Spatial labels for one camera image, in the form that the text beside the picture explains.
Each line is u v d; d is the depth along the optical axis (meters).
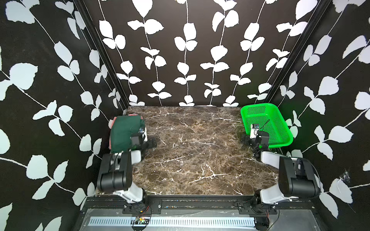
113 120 1.03
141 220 0.70
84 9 0.70
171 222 0.70
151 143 0.88
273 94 1.11
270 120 1.07
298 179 0.46
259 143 0.73
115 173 0.45
